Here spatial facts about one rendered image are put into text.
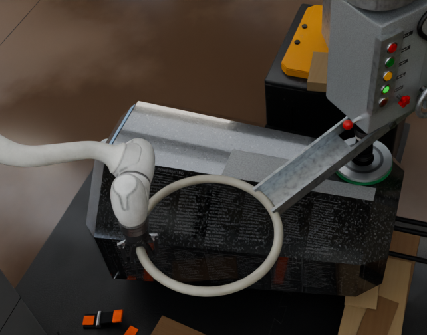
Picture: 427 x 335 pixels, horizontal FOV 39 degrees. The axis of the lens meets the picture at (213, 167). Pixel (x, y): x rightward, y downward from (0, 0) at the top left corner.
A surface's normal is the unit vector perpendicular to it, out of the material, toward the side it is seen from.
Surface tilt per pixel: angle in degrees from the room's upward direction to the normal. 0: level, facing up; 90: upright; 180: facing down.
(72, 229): 0
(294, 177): 16
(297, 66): 0
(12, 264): 0
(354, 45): 90
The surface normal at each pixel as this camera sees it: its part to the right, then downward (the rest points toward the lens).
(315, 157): -0.33, -0.50
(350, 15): -0.86, 0.45
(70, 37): -0.11, -0.65
